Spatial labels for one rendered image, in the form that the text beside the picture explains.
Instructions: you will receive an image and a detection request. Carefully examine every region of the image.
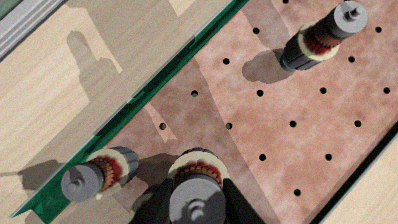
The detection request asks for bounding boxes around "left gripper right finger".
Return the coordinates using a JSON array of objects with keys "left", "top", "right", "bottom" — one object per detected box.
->
[{"left": 222, "top": 178, "right": 266, "bottom": 224}]

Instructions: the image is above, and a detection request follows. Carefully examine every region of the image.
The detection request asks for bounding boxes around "pink perforated board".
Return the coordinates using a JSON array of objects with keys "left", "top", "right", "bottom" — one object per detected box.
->
[{"left": 102, "top": 0, "right": 398, "bottom": 224}]

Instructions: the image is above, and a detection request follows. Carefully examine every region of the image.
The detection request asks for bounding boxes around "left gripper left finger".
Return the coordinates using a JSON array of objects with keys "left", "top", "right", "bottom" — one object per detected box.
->
[{"left": 128, "top": 178, "right": 173, "bottom": 224}]

